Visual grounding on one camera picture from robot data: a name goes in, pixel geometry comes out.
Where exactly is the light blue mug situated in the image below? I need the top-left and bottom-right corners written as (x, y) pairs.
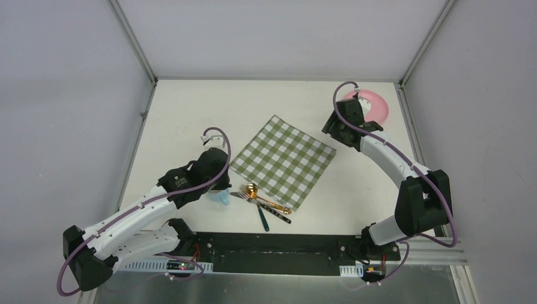
top-left (207, 189), bottom-right (229, 206)

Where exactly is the gold spoon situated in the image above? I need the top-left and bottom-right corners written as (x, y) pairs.
top-left (243, 183), bottom-right (292, 215)

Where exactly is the green checkered cloth napkin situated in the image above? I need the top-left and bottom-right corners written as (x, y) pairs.
top-left (230, 115), bottom-right (336, 211)

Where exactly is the silver knife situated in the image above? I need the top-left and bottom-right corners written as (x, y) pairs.
top-left (230, 191), bottom-right (292, 224)

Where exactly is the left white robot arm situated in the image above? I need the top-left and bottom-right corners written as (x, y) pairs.
top-left (56, 148), bottom-right (231, 296)

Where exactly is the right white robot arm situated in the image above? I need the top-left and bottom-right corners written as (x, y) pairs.
top-left (322, 97), bottom-right (453, 260)

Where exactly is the pink plate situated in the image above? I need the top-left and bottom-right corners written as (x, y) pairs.
top-left (358, 89), bottom-right (389, 125)

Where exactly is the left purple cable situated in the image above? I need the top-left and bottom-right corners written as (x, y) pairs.
top-left (56, 127), bottom-right (232, 297)

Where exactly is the purple cable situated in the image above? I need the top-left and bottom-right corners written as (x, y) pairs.
top-left (56, 127), bottom-right (232, 297)
top-left (332, 81), bottom-right (459, 286)

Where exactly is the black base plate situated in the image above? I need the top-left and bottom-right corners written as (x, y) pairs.
top-left (170, 232), bottom-right (401, 276)

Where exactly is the aluminium frame rail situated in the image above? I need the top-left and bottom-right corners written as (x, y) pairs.
top-left (398, 237), bottom-right (467, 266)

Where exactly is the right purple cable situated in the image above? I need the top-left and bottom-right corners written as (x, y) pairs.
top-left (332, 81), bottom-right (459, 286)

